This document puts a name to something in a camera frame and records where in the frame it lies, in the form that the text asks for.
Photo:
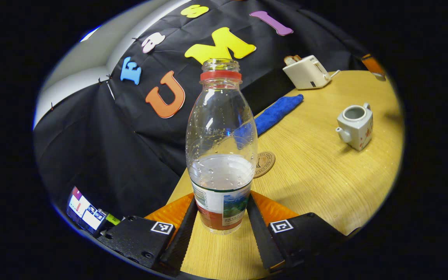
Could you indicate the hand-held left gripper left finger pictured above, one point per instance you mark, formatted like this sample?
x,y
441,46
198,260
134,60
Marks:
x,y
183,241

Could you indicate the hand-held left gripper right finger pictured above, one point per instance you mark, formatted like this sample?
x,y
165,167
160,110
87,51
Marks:
x,y
263,241

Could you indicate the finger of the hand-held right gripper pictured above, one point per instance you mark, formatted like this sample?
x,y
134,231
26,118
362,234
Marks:
x,y
373,66

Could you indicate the white ceramic teacup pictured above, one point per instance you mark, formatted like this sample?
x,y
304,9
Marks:
x,y
358,128

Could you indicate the clear plastic water bottle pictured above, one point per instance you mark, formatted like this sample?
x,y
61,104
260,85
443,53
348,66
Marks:
x,y
220,179

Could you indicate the round wooden coaster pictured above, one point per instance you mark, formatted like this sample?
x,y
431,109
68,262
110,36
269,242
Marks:
x,y
266,163

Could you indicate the green bottle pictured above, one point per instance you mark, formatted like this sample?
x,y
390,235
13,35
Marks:
x,y
113,219

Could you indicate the white toaster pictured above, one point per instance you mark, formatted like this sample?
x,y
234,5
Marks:
x,y
305,74

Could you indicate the bread slices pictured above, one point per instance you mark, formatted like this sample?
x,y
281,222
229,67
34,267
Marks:
x,y
291,59

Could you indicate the computer monitor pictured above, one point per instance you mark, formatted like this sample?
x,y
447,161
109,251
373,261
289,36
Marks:
x,y
86,212

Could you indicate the blue towel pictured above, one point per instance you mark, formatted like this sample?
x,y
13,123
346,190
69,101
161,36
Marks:
x,y
278,111

